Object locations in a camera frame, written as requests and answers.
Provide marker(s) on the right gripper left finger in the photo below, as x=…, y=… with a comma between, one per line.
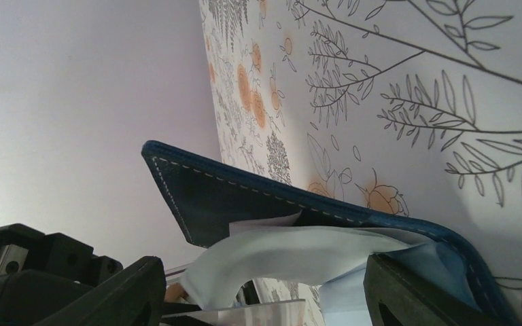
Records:
x=133, y=296

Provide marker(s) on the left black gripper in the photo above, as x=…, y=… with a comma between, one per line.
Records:
x=41, y=273

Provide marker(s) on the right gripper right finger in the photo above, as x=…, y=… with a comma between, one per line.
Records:
x=397, y=296

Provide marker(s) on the white card black stripe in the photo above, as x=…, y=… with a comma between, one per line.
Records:
x=289, y=312

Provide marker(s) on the floral patterned table mat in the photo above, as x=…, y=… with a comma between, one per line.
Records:
x=411, y=108

